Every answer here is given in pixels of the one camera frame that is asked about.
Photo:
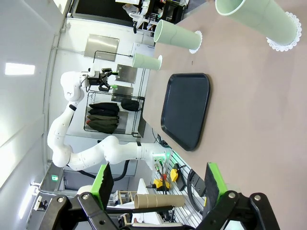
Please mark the light wooden crate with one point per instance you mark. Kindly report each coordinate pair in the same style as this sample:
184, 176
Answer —
123, 197

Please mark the light green plastic cup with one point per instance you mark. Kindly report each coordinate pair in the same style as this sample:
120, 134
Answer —
146, 61
259, 19
177, 36

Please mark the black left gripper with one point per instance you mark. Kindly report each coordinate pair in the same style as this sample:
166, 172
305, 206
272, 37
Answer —
96, 78

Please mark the black plastic serving tray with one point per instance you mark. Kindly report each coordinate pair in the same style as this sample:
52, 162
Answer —
185, 110

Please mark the white scalloped paper coaster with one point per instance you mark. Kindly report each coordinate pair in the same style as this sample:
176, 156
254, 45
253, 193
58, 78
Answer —
279, 48
160, 58
193, 51

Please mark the rectangular ceiling light panel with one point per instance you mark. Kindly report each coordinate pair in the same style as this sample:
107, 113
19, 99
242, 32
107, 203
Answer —
20, 69

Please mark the black metal clothes rack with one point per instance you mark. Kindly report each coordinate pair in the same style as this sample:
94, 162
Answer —
137, 134

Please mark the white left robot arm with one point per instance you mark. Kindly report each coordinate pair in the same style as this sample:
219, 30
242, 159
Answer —
60, 134

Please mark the large grey metal wall panel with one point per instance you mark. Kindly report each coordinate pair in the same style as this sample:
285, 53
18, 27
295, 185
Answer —
100, 45

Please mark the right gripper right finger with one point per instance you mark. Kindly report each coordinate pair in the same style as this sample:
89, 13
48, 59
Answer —
235, 213

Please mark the yellow box with red button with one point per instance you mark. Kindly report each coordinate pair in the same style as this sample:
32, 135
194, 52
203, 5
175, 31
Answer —
160, 184

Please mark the black jacket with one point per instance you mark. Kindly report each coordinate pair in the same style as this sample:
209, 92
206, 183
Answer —
103, 107

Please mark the dark olive jacket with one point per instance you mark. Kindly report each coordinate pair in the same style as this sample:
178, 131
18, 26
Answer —
103, 124

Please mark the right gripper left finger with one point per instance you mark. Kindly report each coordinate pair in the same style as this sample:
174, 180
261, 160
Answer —
84, 213

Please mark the black bag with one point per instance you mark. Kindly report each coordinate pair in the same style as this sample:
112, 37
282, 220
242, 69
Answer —
129, 105

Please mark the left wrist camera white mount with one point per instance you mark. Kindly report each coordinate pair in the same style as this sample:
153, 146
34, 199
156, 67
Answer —
91, 72

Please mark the brown cardboard tube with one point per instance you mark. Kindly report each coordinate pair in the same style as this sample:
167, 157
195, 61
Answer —
158, 200

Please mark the plain yellow control box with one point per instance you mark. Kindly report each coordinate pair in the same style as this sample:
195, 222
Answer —
175, 175

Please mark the black shelf unit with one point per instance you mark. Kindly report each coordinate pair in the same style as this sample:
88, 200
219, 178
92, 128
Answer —
172, 12

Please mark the green exit sign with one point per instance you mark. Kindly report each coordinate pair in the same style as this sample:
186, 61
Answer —
54, 177

